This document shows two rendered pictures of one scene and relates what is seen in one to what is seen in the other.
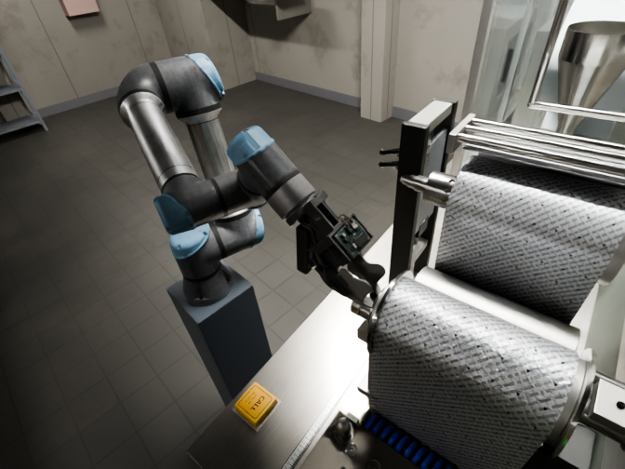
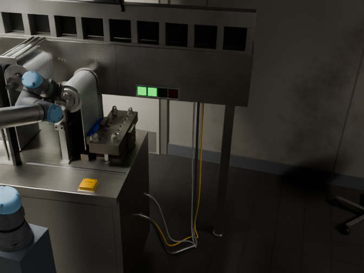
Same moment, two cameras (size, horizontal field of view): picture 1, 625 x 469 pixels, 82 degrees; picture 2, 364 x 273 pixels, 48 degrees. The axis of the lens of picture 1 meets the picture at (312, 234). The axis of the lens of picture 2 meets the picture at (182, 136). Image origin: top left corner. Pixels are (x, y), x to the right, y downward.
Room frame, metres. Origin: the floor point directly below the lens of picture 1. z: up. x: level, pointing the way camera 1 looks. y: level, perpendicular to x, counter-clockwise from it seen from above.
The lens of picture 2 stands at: (0.90, 1.75, 2.13)
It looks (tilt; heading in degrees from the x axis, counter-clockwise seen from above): 30 degrees down; 237
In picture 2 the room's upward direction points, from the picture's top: 2 degrees clockwise
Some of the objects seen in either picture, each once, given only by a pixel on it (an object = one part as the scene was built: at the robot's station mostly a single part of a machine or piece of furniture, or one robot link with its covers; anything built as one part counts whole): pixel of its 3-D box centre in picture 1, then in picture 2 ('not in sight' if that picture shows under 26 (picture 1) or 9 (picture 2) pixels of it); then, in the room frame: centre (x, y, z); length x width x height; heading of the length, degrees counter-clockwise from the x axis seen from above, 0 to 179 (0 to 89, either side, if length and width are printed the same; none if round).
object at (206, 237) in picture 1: (196, 247); (4, 206); (0.79, 0.34, 1.07); 0.13 x 0.12 x 0.14; 117
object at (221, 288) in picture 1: (205, 275); (11, 229); (0.79, 0.34, 0.95); 0.15 x 0.15 x 0.10
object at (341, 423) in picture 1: (343, 427); (95, 136); (0.27, -0.02, 1.05); 0.04 x 0.04 x 0.04
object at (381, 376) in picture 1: (437, 419); (90, 110); (0.23, -0.16, 1.14); 0.23 x 0.01 x 0.18; 49
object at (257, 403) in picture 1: (256, 404); (88, 184); (0.40, 0.17, 0.91); 0.07 x 0.07 x 0.02; 49
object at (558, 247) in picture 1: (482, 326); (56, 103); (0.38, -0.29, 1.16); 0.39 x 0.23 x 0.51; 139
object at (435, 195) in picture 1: (445, 191); (15, 80); (0.56, -0.26, 1.33); 0.06 x 0.06 x 0.06; 49
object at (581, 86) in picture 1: (550, 168); not in sight; (0.83, -0.67, 1.18); 0.14 x 0.14 x 0.57
